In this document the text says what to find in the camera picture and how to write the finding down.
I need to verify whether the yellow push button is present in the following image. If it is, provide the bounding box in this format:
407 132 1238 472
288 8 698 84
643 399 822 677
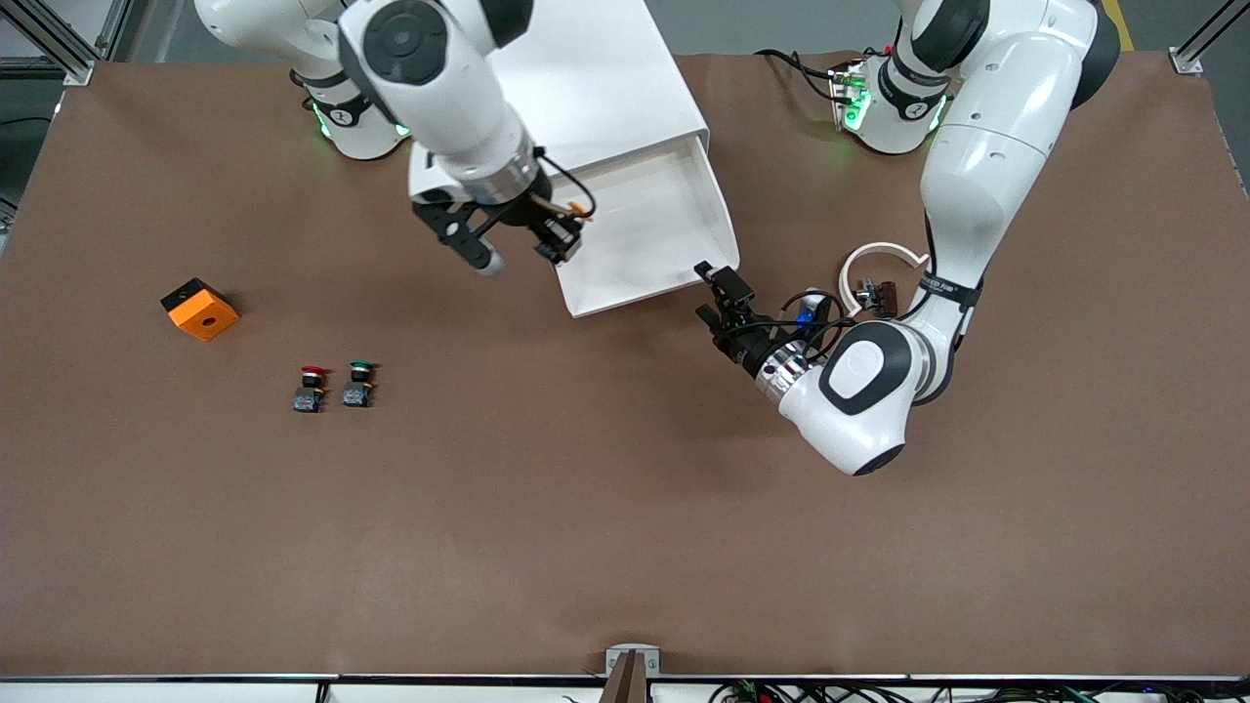
532 195 596 257

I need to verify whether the green push button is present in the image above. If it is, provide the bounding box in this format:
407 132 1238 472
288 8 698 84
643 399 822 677
342 360 381 409

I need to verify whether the dark brown small component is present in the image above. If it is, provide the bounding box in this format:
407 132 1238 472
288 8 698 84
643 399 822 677
855 279 900 320

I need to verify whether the orange cube with hole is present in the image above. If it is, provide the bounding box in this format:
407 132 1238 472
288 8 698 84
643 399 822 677
160 277 241 343

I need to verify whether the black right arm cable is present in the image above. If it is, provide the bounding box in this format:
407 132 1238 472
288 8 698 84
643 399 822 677
532 146 600 222

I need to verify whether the white curved plastic bracket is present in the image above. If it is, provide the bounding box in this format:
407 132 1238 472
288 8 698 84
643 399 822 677
839 241 931 322

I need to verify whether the black base cable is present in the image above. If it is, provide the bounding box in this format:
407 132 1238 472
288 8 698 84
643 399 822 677
754 47 845 104

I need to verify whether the grey metal table bracket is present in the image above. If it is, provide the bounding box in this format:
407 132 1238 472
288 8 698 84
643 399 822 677
604 643 662 677

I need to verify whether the black cable bundle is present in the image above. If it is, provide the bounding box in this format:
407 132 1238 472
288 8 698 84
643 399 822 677
708 680 1250 703

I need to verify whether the brown camera stand post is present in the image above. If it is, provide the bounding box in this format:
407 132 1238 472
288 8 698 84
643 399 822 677
598 651 652 703

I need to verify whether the aluminium frame profile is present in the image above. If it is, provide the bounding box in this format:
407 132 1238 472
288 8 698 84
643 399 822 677
0 0 101 88

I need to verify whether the aluminium frame corner post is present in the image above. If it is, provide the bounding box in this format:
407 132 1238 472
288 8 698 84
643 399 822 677
1170 0 1250 77

